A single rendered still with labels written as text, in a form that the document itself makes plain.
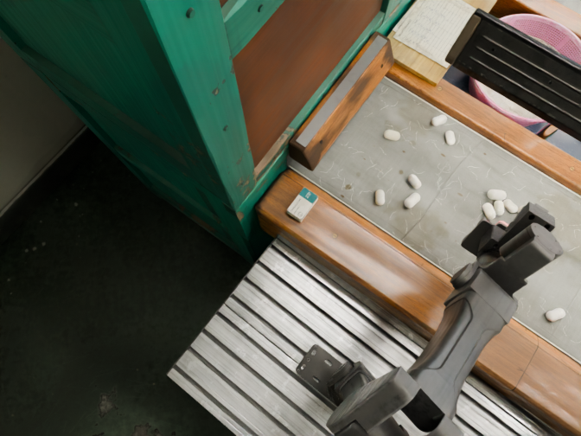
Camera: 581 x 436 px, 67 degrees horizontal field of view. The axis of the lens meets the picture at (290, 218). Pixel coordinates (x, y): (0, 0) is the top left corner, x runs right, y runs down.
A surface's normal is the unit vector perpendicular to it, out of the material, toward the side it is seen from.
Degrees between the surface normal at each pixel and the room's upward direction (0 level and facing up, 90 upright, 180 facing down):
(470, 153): 0
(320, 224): 0
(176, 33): 90
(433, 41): 0
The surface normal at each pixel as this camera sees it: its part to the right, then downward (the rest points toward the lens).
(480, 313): 0.37, -0.55
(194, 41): 0.81, 0.57
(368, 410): -0.41, 0.15
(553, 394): 0.00, -0.25
